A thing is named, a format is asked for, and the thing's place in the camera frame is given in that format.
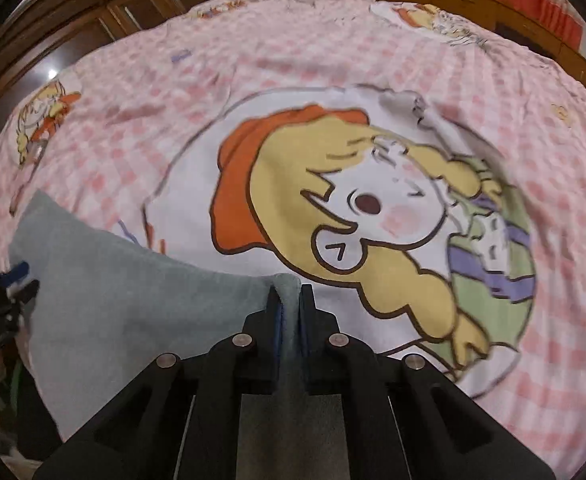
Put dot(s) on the pink checked printed blanket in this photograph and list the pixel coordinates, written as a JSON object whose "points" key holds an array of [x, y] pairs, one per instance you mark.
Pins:
{"points": [[323, 60]]}

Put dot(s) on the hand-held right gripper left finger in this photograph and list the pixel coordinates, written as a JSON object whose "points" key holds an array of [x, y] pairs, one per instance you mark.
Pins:
{"points": [[275, 325]]}

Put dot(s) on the brown wooden headboard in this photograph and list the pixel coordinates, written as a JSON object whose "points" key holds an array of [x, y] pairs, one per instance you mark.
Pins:
{"points": [[473, 5]]}

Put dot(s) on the grey towel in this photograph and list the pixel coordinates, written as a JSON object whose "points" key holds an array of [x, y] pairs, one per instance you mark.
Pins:
{"points": [[123, 300]]}

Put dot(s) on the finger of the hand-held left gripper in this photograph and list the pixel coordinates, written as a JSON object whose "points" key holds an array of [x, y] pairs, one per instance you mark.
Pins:
{"points": [[15, 272], [25, 294]]}

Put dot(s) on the brown wooden wardrobe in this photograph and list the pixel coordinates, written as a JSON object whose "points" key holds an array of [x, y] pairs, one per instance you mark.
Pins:
{"points": [[73, 10]]}

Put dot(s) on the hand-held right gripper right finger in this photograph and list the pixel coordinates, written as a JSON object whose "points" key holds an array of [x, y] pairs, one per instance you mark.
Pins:
{"points": [[304, 325]]}

